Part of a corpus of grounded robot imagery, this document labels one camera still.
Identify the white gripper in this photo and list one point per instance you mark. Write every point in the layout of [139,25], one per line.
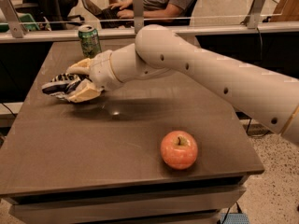
[102,68]

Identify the blue chip bag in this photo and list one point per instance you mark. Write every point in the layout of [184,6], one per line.
[62,85]

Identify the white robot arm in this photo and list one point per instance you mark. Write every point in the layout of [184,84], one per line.
[269,97]

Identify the green soda can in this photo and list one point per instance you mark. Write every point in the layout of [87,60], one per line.
[89,40]

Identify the black laptop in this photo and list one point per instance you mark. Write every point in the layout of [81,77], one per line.
[107,16]

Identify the green bin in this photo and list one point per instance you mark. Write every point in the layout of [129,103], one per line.
[26,20]

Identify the red apple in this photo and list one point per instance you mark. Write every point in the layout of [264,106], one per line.
[179,150]

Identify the grey table drawer unit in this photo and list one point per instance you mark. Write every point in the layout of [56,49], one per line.
[193,202]

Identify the blue floor mat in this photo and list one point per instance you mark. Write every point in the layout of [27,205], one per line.
[234,218]

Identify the left metal glass bracket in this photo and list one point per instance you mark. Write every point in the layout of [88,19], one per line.
[13,21]

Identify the metal glass bracket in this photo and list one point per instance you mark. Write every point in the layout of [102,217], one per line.
[251,21]
[13,21]
[138,15]

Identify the middle metal glass bracket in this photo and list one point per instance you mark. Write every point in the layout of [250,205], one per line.
[138,15]

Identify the right metal glass bracket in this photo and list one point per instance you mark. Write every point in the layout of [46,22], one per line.
[251,21]

